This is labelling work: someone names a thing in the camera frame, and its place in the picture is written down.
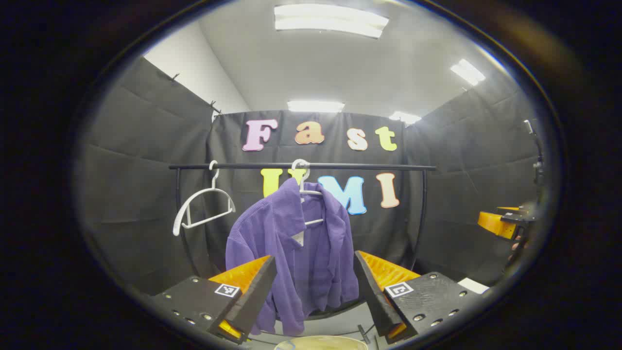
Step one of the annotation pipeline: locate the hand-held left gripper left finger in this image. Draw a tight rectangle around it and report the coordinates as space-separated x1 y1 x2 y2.
148 255 277 345

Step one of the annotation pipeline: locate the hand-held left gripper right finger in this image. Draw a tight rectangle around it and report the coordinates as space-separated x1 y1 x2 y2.
353 250 486 345

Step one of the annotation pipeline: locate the purple knit shirt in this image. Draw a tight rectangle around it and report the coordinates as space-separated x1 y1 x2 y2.
225 177 360 337

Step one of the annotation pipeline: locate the beige laundry hamper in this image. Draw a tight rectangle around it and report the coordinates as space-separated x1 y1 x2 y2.
274 335 370 350

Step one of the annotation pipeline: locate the white plastic hanger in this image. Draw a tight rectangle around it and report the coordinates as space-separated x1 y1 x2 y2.
173 160 236 237
291 159 325 227

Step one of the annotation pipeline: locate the black clothes rack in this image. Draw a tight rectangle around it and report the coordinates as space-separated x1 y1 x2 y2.
169 163 437 343

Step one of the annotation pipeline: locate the ceiling light panel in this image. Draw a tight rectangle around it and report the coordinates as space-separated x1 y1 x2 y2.
449 58 486 87
287 100 346 113
388 111 422 125
274 4 390 39

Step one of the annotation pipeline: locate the black backdrop cloth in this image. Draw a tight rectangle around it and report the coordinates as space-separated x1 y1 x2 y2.
80 56 547 297

